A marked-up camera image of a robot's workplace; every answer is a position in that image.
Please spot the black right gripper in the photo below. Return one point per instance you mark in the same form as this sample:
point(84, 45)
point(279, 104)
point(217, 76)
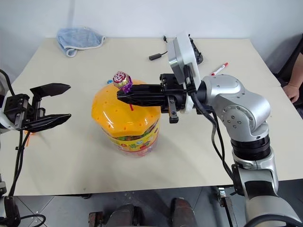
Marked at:
point(176, 97)

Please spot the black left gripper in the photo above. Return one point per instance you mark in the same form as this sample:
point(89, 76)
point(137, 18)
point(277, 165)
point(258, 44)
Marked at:
point(16, 108)

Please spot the purple lollipop red stick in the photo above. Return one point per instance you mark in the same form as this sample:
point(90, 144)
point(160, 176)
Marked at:
point(121, 80)

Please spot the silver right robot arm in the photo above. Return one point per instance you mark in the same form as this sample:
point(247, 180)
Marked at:
point(236, 99)

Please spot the yellow lidded candy jar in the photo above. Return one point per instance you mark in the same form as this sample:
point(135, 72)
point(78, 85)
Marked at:
point(123, 123)

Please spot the bystander bare hand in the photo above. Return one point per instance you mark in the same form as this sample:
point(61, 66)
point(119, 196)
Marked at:
point(294, 91)

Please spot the small blue wrapped item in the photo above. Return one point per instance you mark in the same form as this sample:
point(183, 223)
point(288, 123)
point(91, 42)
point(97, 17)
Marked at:
point(108, 82)

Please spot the black plastic object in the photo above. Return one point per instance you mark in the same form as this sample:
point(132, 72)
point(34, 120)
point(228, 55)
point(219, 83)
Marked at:
point(198, 56)

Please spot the light blue towel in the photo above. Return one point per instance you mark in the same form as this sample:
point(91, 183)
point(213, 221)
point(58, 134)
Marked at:
point(78, 37)

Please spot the red and white marker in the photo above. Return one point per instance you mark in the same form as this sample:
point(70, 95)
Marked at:
point(220, 68)

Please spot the grey metal clamp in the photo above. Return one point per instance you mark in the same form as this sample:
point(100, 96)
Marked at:
point(2, 185)

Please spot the dark rounded shape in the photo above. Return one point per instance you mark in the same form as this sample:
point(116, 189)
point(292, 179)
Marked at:
point(183, 212)
point(126, 216)

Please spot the bystander dark clothing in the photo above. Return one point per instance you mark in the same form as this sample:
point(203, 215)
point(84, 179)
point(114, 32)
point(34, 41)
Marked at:
point(292, 59)

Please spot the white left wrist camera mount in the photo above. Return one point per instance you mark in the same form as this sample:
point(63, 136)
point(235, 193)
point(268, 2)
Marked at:
point(2, 119)

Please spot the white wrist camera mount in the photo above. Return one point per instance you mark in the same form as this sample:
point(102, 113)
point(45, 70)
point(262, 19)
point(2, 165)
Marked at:
point(183, 47)
point(2, 119)

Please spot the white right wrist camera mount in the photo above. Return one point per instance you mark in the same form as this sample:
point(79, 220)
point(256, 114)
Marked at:
point(183, 47)

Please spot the metal table bracket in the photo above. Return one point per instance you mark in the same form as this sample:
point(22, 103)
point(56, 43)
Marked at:
point(95, 220)
point(225, 201)

